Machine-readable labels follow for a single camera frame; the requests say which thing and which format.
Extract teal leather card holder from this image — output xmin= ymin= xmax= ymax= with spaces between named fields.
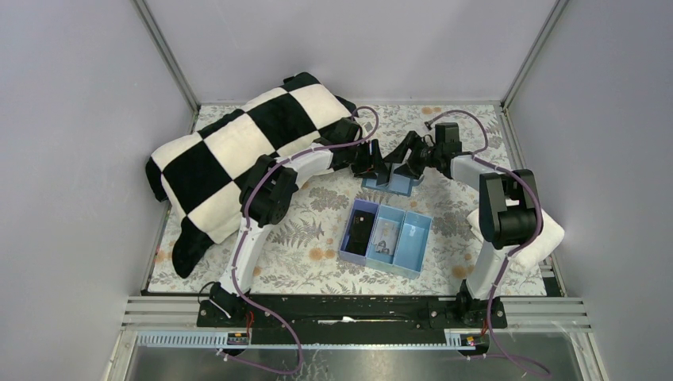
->
xmin=361 ymin=164 xmax=425 ymax=197

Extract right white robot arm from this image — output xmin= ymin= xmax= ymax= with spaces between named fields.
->
xmin=384 ymin=123 xmax=544 ymax=327

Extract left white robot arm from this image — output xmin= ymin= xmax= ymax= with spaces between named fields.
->
xmin=200 ymin=117 xmax=386 ymax=324

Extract black card in box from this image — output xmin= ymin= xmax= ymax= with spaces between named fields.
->
xmin=345 ymin=225 xmax=373 ymax=256

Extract VIP card in box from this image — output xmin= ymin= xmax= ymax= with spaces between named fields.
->
xmin=374 ymin=240 xmax=393 ymax=256

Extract purple open box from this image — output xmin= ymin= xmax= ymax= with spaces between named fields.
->
xmin=339 ymin=198 xmax=379 ymax=266

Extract floral patterned table mat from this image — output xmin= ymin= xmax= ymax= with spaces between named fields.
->
xmin=144 ymin=105 xmax=547 ymax=296

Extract light blue middle box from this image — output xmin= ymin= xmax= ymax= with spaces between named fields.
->
xmin=365 ymin=204 xmax=406 ymax=273

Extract light blue box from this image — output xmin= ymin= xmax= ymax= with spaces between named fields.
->
xmin=365 ymin=204 xmax=406 ymax=273
xmin=392 ymin=211 xmax=433 ymax=279

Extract light blue right box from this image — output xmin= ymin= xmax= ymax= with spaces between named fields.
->
xmin=392 ymin=211 xmax=433 ymax=279

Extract white folded towel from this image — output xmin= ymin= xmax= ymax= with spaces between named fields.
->
xmin=467 ymin=209 xmax=565 ymax=272

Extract black white checkered blanket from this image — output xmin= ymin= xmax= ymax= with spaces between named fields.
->
xmin=144 ymin=72 xmax=356 ymax=279

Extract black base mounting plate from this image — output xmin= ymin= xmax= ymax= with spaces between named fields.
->
xmin=196 ymin=294 xmax=507 ymax=345

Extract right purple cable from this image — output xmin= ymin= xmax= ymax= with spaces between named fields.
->
xmin=425 ymin=109 xmax=553 ymax=379

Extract purple cable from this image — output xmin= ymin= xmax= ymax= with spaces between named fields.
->
xmin=216 ymin=106 xmax=381 ymax=376
xmin=425 ymin=109 xmax=553 ymax=379

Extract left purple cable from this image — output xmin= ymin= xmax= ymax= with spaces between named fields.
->
xmin=216 ymin=106 xmax=381 ymax=376

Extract aluminium frame rail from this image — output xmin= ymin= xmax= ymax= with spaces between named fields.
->
xmin=122 ymin=296 xmax=592 ymax=332

